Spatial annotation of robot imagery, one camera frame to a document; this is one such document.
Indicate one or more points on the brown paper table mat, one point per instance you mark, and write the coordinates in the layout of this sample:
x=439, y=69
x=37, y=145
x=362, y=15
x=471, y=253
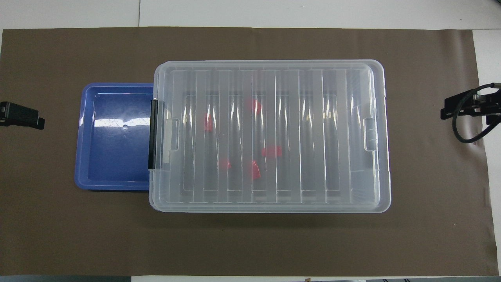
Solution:
x=250, y=243

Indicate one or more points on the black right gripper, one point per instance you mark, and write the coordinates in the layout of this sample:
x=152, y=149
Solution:
x=491, y=109

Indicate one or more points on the clear ribbed box lid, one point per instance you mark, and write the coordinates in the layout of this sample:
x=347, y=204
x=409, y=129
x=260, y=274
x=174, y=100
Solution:
x=313, y=188

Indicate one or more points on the blue plastic tray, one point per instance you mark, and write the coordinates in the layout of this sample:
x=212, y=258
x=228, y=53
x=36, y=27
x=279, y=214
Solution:
x=113, y=156

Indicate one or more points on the red toy block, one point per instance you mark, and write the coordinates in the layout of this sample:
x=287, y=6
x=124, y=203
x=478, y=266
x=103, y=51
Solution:
x=208, y=122
x=255, y=170
x=253, y=105
x=225, y=164
x=271, y=151

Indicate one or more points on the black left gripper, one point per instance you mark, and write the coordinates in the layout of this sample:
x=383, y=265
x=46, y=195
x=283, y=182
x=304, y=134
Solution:
x=4, y=113

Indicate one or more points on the clear plastic storage box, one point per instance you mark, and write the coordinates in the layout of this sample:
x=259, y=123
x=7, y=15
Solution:
x=158, y=196

